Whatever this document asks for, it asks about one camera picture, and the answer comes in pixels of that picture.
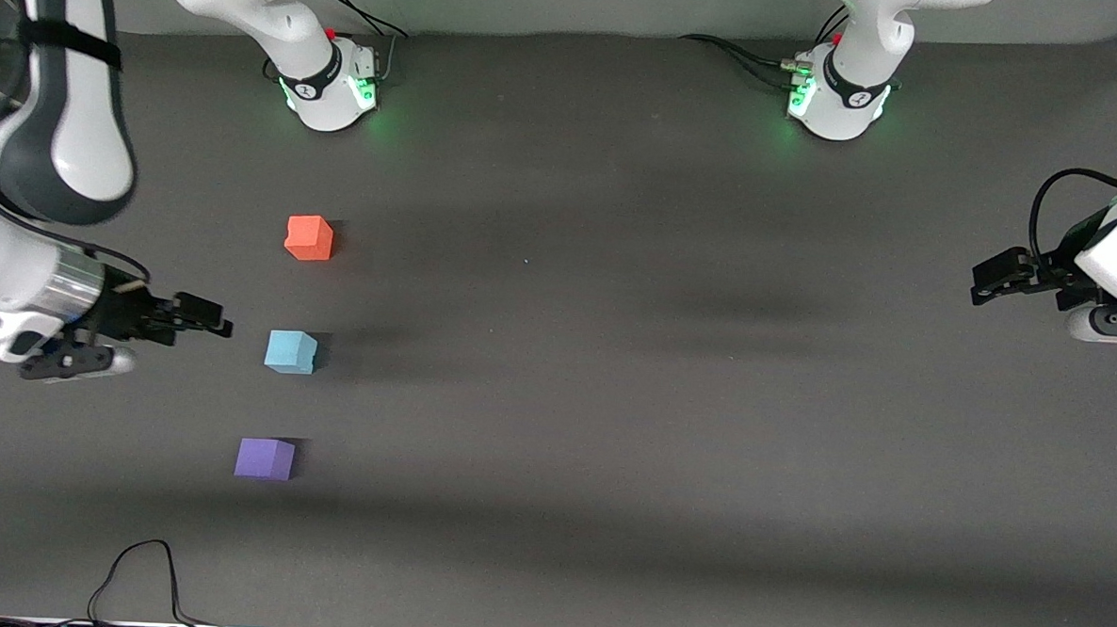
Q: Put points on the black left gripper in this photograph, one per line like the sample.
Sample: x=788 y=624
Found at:
x=1058 y=270

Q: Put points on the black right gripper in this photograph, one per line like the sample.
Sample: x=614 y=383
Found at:
x=123 y=314

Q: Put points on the light blue foam block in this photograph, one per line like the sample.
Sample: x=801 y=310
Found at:
x=290 y=353

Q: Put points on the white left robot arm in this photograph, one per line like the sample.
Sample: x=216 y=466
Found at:
x=851 y=100

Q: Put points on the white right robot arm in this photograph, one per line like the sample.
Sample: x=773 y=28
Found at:
x=77 y=123

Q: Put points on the orange foam block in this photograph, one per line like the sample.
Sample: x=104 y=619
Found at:
x=309 y=239

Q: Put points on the purple foam block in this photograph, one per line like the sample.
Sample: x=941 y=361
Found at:
x=265 y=459

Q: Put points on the dark grey table mat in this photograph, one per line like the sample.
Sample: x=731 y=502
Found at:
x=553 y=445

